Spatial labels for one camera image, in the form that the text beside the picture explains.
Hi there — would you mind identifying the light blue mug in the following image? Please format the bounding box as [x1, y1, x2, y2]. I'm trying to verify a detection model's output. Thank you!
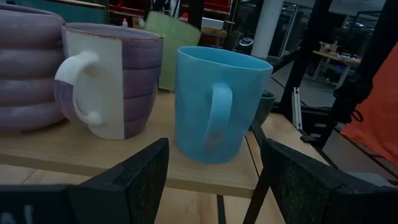
[174, 45, 274, 165]

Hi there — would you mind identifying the lilac ribbed mug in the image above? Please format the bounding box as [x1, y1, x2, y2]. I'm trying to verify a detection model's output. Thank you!
[0, 2, 68, 133]

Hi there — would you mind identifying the white pillar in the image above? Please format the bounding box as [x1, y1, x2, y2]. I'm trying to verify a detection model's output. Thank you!
[250, 0, 284, 60]

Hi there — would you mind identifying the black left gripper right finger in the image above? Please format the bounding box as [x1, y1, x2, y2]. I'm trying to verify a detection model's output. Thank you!
[260, 138, 346, 224]

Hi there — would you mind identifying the white metal bracket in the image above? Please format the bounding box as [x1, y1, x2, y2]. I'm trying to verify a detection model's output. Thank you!
[291, 86, 303, 131]

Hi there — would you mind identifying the wooden workbench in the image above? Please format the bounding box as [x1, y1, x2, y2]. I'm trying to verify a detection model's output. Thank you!
[312, 40, 362, 90]

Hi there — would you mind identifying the round black device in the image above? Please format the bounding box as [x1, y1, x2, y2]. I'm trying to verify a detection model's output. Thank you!
[238, 36, 255, 56]

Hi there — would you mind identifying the orange cloth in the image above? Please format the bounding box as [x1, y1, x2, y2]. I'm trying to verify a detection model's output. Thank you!
[340, 42, 398, 167]

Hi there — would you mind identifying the light green ceramic bowl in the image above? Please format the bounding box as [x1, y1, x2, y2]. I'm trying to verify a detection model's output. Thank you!
[144, 11, 202, 93]

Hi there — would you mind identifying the black frame wooden shelf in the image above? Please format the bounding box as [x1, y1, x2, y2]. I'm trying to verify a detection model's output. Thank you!
[0, 90, 274, 224]

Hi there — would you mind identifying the dark green ribbed mug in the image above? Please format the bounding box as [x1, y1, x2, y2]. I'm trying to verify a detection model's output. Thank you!
[248, 89, 277, 131]

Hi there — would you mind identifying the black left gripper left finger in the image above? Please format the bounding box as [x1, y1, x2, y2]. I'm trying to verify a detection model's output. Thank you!
[68, 138, 170, 224]

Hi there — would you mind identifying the black frame post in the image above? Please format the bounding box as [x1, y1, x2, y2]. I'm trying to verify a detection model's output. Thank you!
[270, 0, 333, 121]

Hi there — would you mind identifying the purple striped mug white handle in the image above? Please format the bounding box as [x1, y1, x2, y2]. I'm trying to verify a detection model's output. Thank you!
[53, 22, 165, 141]

